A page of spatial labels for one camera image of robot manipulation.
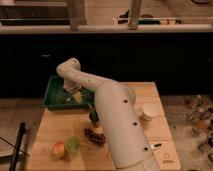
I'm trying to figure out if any orange peach fruit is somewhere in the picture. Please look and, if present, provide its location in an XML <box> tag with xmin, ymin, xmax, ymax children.
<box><xmin>52</xmin><ymin>142</ymin><xmax>65</xmax><ymax>158</ymax></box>

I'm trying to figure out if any bunch of purple grapes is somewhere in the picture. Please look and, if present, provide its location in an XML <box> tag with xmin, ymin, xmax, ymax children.
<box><xmin>84</xmin><ymin>128</ymin><xmax>105</xmax><ymax>146</ymax></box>

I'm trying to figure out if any wooden post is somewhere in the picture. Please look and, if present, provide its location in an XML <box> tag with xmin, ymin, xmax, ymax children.
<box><xmin>66</xmin><ymin>0</ymin><xmax>87</xmax><ymax>31</ymax></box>
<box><xmin>129</xmin><ymin>0</ymin><xmax>143</xmax><ymax>30</ymax></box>

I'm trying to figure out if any black tripod pole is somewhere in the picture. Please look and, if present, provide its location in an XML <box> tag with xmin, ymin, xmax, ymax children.
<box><xmin>9</xmin><ymin>122</ymin><xmax>26</xmax><ymax>171</ymax></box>

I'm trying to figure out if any wooden post right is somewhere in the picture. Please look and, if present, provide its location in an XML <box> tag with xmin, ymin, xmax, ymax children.
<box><xmin>129</xmin><ymin>0</ymin><xmax>143</xmax><ymax>30</ymax></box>

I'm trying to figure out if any white cup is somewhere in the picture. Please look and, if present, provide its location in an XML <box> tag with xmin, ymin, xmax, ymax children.
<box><xmin>142</xmin><ymin>103</ymin><xmax>157</xmax><ymax>121</ymax></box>

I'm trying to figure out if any wooden post left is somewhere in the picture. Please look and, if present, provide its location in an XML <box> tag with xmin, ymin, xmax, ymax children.
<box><xmin>66</xmin><ymin>0</ymin><xmax>87</xmax><ymax>31</ymax></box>

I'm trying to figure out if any white handled black brush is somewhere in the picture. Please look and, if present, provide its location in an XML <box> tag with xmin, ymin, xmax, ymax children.
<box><xmin>150</xmin><ymin>143</ymin><xmax>162</xmax><ymax>150</ymax></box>

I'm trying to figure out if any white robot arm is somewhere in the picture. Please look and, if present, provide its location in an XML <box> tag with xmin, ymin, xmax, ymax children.
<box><xmin>56</xmin><ymin>58</ymin><xmax>160</xmax><ymax>171</ymax></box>

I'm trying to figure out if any dark green cup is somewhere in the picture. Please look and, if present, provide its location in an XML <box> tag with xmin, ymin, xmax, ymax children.
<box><xmin>89</xmin><ymin>113</ymin><xmax>100</xmax><ymax>127</ymax></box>

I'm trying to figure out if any green utensil in cup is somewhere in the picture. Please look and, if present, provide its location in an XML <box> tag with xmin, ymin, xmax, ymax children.
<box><xmin>88</xmin><ymin>104</ymin><xmax>98</xmax><ymax>121</ymax></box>

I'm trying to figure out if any green plastic tray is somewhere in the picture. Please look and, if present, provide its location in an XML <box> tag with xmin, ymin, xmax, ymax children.
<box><xmin>43</xmin><ymin>75</ymin><xmax>94</xmax><ymax>110</ymax></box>

